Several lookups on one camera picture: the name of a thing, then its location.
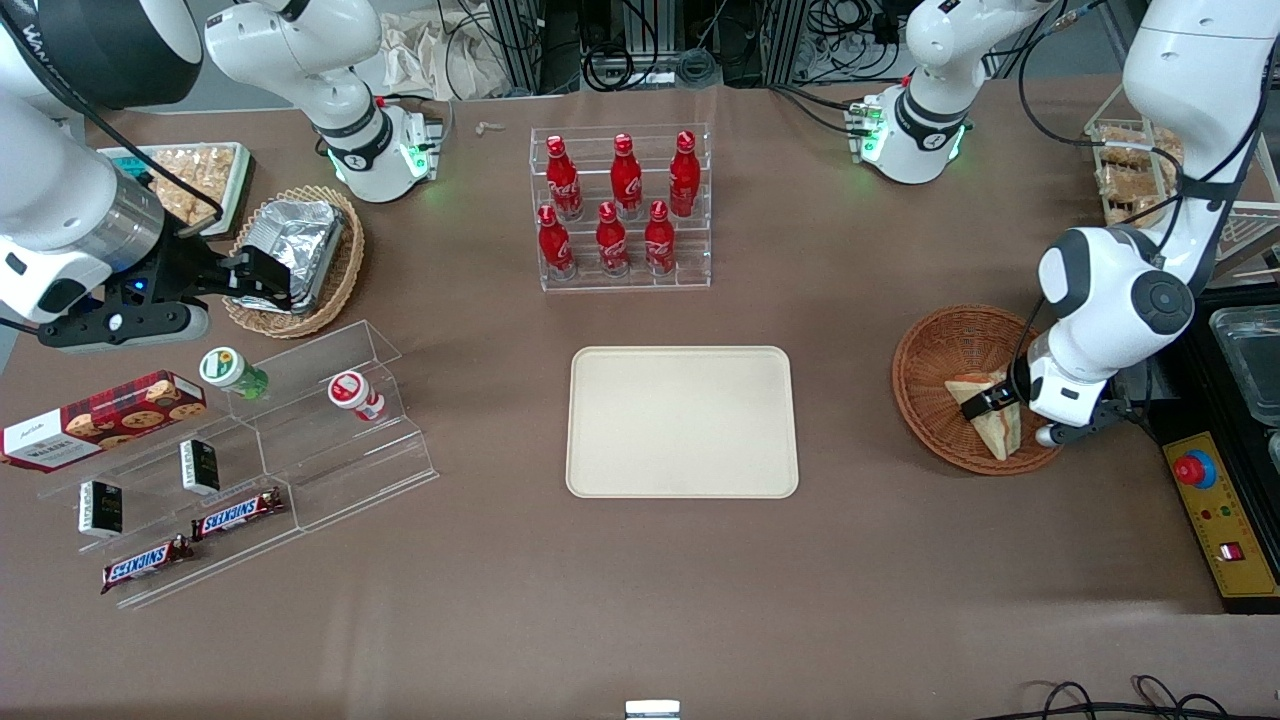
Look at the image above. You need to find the red tartan cookie box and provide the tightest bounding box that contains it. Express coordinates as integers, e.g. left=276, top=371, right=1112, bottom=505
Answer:
left=0, top=370, right=208, bottom=473

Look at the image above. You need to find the red lid snack cup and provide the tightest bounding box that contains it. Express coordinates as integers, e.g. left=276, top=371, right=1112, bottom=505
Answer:
left=328, top=371, right=387, bottom=423

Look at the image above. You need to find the steel pan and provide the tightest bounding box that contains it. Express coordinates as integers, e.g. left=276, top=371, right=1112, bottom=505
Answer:
left=1208, top=305, right=1280, bottom=429

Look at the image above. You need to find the clear acrylic stepped shelf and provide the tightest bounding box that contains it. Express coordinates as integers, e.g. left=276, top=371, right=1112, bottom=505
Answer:
left=38, top=320, right=441, bottom=611

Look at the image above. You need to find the clear acrylic bottle rack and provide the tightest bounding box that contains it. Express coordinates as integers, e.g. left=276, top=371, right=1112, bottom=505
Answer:
left=529, top=123, right=713, bottom=293

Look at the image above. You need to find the yellow emergency stop control box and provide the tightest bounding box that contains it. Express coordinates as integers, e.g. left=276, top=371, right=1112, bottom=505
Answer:
left=1163, top=432, right=1280, bottom=599

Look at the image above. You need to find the pale tray of snack packets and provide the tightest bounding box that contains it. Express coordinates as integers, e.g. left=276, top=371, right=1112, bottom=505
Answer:
left=98, top=142, right=256, bottom=239

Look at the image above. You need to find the black floor cable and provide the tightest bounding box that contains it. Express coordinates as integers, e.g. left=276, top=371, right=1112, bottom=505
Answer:
left=985, top=675, right=1236, bottom=720

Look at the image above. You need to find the white wire snack rack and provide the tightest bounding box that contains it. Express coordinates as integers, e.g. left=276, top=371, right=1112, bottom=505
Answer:
left=1085, top=110, right=1280, bottom=269

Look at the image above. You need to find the silver foil packet stack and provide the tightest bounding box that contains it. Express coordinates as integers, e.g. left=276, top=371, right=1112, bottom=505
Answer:
left=232, top=198, right=347, bottom=313

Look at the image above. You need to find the green lid snack cup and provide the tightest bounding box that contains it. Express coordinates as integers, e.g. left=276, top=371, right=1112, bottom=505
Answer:
left=199, top=346, right=269, bottom=401

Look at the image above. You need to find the small black chocolate box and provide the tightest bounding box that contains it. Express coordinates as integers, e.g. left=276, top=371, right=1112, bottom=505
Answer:
left=78, top=481, right=124, bottom=540
left=180, top=438, right=221, bottom=496

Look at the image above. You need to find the triangle sandwich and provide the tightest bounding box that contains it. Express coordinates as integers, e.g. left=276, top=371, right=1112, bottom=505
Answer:
left=945, top=370, right=1023, bottom=461

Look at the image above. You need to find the brown wicker basket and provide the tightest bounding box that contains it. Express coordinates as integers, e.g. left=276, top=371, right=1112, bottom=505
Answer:
left=892, top=305, right=1066, bottom=476

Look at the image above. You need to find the crumpled beige cloth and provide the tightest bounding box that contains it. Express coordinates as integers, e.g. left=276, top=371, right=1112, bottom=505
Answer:
left=380, top=10, right=506, bottom=101

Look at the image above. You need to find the light wicker basket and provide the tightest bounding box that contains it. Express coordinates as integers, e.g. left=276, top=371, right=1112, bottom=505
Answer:
left=222, top=185, right=365, bottom=340

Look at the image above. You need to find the black appliance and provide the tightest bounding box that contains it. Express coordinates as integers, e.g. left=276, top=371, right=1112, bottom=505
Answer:
left=1140, top=285, right=1280, bottom=613

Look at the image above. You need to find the cream plastic tray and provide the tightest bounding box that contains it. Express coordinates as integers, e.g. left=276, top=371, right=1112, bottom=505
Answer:
left=566, top=346, right=801, bottom=500

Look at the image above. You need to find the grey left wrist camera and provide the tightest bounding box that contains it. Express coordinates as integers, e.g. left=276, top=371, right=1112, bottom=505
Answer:
left=1035, top=398, right=1129, bottom=448

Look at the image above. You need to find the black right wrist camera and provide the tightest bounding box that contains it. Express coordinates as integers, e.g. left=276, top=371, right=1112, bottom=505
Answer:
left=38, top=298, right=213, bottom=353

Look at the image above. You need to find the red Coca-Cola bottle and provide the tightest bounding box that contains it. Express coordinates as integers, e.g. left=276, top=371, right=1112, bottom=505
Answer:
left=537, top=204, right=577, bottom=281
left=610, top=132, right=645, bottom=218
left=545, top=135, right=584, bottom=221
left=595, top=201, right=631, bottom=278
left=668, top=130, right=701, bottom=218
left=644, top=199, right=678, bottom=276

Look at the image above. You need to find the aluminium frame with cables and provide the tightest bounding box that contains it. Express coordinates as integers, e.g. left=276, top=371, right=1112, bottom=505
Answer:
left=487, top=0, right=901, bottom=96

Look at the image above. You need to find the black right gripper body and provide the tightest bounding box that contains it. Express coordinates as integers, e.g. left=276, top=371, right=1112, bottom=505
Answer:
left=108, top=238, right=236, bottom=303

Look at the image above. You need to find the Snickers chocolate bar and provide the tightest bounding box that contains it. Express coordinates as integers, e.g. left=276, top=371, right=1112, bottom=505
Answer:
left=190, top=488, right=286, bottom=541
left=100, top=535, right=196, bottom=595

